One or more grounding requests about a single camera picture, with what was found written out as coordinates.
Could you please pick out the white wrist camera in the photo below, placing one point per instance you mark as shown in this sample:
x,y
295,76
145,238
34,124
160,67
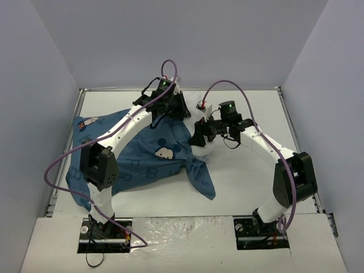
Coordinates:
x,y
204,110
176,79

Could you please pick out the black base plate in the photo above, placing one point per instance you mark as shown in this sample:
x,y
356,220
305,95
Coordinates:
x,y
98,239
248,238

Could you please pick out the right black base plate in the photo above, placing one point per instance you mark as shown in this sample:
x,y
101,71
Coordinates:
x,y
248,238

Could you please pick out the aluminium table edge rail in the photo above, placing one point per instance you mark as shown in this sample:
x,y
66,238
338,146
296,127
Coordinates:
x,y
62,167

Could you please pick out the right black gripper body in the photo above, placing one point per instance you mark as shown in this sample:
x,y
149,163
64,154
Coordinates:
x,y
201,131

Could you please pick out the blue cartoon print pillowcase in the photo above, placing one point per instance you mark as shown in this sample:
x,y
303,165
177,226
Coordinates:
x,y
151,155

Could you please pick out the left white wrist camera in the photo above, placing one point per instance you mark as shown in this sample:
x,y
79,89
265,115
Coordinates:
x,y
176,79

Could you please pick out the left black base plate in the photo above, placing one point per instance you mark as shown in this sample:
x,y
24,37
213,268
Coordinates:
x,y
98,239

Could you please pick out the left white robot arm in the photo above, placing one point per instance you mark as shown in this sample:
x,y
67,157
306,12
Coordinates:
x,y
98,159

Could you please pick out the white pillow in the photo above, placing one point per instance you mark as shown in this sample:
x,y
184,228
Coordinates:
x,y
191,99

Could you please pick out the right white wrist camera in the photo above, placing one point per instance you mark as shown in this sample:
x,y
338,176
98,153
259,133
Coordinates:
x,y
204,110

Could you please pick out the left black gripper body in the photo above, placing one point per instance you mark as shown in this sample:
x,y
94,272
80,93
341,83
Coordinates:
x,y
182,106

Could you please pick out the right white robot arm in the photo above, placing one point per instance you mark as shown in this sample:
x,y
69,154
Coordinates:
x,y
294,176

